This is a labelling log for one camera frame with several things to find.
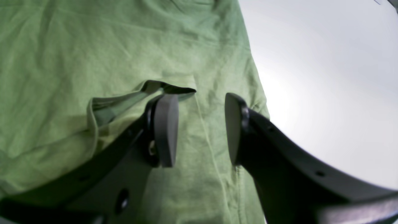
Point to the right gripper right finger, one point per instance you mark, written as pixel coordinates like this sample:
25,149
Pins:
295,187

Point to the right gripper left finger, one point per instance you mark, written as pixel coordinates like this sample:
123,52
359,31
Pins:
109,188

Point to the green T-shirt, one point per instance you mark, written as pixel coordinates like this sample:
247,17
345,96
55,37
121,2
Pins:
76,73

